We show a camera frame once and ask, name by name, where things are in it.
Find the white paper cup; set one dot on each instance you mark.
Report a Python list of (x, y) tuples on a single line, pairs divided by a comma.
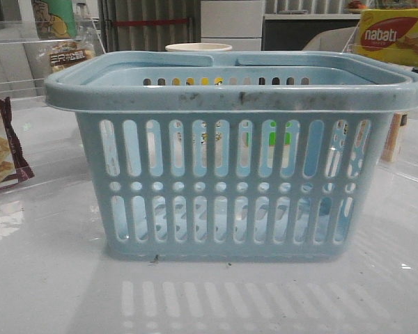
[(198, 47)]

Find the yellow nabati wafer box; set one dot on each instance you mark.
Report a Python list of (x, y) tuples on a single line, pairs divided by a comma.
[(390, 36)]

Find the green cartoon snack package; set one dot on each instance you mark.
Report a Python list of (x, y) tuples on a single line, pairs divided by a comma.
[(54, 19)]

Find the light blue plastic basket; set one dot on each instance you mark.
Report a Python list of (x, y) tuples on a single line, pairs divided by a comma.
[(232, 155)]

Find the beige snack box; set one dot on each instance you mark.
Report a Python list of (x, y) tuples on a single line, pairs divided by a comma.
[(392, 146)]

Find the brown cracker snack bag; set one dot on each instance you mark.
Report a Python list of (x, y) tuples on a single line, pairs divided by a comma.
[(14, 168)]

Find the white drawer cabinet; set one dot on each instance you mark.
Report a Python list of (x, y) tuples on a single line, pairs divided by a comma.
[(235, 23)]

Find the clear acrylic left shelf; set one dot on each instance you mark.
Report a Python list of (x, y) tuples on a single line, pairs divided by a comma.
[(24, 63)]

